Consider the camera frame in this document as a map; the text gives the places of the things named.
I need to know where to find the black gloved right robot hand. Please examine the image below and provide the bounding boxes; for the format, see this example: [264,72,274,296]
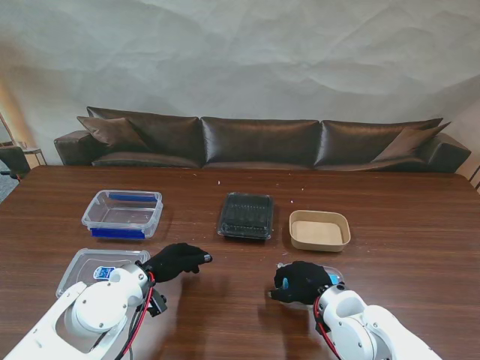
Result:
[270,261,335,305]

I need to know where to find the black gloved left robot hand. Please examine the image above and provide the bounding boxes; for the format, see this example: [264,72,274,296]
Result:
[144,242,213,284]

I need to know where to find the clear lid with blue insert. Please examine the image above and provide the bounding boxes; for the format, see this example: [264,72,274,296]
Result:
[268,262,345,309]

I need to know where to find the kraft paper food container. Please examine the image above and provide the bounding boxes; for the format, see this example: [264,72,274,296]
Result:
[289,209,352,251]

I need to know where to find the thin clear plastic tray lid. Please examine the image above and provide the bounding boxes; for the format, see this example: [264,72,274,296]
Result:
[217,191,274,241]

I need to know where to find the clear container with blue clips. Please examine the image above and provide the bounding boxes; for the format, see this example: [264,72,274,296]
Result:
[81,189,163,240]

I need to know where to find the black ribbed plastic tray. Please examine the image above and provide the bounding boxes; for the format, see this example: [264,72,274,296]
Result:
[219,193,273,241]

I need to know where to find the clear lid with blue label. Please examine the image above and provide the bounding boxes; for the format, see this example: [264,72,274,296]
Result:
[55,247,152,300]

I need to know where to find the dark brown leather sofa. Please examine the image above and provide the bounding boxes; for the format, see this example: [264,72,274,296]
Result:
[53,106,473,174]

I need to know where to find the brown leather cushion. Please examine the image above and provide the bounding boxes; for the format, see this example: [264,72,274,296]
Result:
[76,115,151,153]
[370,121,452,163]

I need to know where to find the small side table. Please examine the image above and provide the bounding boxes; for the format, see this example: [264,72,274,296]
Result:
[20,141,48,167]

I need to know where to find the black office chair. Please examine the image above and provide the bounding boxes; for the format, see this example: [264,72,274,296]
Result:
[0,145,32,181]

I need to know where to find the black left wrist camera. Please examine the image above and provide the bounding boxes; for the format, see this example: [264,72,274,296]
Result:
[145,291,169,318]

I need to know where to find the red black right arm cables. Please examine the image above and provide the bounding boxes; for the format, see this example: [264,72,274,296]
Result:
[313,295,344,360]

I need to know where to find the red black arm cables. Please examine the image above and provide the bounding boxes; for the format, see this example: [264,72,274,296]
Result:
[89,271,158,360]
[313,295,344,360]

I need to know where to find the red black left arm cables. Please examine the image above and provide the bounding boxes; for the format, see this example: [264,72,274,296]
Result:
[89,271,158,360]

